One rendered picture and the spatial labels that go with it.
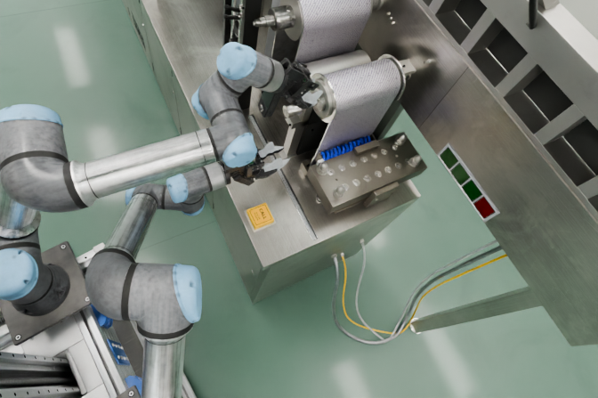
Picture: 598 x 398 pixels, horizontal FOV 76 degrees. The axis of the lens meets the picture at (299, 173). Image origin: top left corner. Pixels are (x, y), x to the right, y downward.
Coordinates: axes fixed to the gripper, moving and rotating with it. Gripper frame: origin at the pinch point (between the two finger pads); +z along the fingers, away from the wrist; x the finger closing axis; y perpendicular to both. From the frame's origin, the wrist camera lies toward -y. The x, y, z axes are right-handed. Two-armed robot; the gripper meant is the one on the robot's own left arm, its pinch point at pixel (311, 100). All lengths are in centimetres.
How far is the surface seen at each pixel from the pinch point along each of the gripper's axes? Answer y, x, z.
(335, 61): 8.5, 13.2, 15.3
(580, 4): 126, 52, 247
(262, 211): -37.8, -14.4, 8.8
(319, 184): -18.1, -16.5, 16.1
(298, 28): 8.3, 20.4, -0.4
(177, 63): -43, 57, 7
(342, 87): 8.5, -1.5, 4.0
